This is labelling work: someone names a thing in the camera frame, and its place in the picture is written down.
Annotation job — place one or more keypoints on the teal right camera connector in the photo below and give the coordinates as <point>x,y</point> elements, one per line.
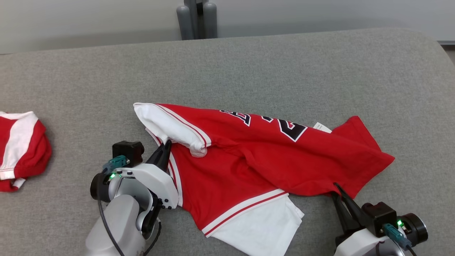
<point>394,234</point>

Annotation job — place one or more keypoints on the teal camera connector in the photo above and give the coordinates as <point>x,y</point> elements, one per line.
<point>394,234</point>
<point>113,164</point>

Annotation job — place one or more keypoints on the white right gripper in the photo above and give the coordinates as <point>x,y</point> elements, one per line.
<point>355,245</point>

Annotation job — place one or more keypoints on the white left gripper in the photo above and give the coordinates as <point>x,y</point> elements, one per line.
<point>156,181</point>

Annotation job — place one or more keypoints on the red shorts with white stripe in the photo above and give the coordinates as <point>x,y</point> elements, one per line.
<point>35,153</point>

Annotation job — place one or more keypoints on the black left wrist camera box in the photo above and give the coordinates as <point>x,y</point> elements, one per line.
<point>128,151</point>

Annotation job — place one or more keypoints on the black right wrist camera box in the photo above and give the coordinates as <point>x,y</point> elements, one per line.
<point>378,215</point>

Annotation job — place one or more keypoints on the teal left camera connector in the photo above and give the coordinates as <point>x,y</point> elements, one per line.
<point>113,164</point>

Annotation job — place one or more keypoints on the grey baseboard strip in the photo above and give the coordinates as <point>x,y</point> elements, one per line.
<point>448,42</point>

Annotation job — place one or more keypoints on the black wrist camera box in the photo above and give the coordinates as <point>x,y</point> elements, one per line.
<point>378,215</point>
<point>128,151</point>

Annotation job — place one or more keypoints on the red jersey with white sleeves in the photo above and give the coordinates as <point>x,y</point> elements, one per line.
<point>249,160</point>

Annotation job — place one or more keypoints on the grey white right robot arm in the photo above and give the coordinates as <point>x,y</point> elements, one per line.
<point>414,227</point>

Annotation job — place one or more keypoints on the grey partition post with feet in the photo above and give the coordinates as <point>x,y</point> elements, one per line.
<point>185,21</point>

